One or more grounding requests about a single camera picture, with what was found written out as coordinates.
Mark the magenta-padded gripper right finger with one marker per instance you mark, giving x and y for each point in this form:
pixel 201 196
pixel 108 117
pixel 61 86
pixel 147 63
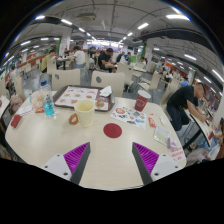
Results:
pixel 148 158

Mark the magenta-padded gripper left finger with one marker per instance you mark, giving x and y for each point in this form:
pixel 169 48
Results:
pixel 75 158

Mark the clear bottle with blue cap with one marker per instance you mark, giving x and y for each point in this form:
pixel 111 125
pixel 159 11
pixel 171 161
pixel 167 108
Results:
pixel 48 106

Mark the clear wrapped leaflet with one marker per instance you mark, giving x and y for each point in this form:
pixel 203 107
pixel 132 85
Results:
pixel 162 136

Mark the white table sign, red print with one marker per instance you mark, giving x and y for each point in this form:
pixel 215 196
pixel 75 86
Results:
pixel 177 154

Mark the small red sauce packet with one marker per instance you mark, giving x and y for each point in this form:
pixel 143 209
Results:
pixel 151 122

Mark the small white wipe packet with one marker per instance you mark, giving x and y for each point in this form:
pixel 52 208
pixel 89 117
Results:
pixel 162 120

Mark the flat round red coaster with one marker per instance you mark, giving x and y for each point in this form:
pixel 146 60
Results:
pixel 112 130

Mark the colourful sticker sheet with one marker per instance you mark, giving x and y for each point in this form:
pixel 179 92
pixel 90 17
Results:
pixel 128 116

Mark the red paper cup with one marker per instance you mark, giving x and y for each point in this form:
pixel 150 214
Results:
pixel 142 101

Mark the brown tray with paper liner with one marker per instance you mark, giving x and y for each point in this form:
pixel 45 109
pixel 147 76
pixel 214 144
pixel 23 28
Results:
pixel 76 95

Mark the person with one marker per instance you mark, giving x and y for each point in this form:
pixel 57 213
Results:
pixel 181 100
pixel 105 60
pixel 46 60
pixel 79 57

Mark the clear bag with fried food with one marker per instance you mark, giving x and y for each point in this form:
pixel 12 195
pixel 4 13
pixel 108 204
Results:
pixel 36 101

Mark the white printed card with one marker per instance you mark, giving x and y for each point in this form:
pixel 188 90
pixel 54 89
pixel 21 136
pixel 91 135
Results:
pixel 25 110

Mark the red wallet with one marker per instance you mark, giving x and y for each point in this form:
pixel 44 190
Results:
pixel 16 121

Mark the white paper napkin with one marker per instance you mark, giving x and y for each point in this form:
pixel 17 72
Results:
pixel 106 91

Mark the far beige chairs group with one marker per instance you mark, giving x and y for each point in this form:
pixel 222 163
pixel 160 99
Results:
pixel 154 80

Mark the beige chair with round hole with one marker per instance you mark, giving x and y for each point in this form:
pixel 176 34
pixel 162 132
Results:
pixel 66 79
pixel 108 81

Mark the pink backpack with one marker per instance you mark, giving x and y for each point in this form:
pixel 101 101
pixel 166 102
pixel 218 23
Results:
pixel 16 103

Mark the ceiling strip lights group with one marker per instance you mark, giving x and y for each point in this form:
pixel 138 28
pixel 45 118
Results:
pixel 143 25

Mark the ceiling air conditioner unit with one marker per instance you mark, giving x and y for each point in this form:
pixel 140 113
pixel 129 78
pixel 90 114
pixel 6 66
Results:
pixel 87 16

